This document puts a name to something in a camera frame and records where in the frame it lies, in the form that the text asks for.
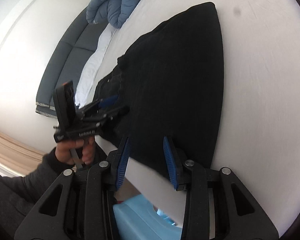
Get light blue plastic stool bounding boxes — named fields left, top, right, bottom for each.
left=112, top=194, right=183, bottom=240

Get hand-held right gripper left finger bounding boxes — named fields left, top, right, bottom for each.
left=15, top=137, right=131, bottom=240

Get person's left forearm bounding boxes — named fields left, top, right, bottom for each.
left=0, top=152, right=77, bottom=230

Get black pants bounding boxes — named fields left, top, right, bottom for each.
left=92, top=2, right=225, bottom=178

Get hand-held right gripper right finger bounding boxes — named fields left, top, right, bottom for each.
left=163, top=135, right=279, bottom=240

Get white pillow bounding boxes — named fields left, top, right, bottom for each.
left=74, top=26, right=115, bottom=107

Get rolled blue duvet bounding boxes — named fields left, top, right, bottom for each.
left=86, top=0, right=150, bottom=29

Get person's left hand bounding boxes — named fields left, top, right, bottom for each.
left=55, top=138, right=96, bottom=167

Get grey padded headboard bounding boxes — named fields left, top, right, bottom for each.
left=36, top=5, right=110, bottom=117

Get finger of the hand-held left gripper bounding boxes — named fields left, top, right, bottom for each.
left=81, top=106, right=129, bottom=123
left=77, top=94, right=119, bottom=115

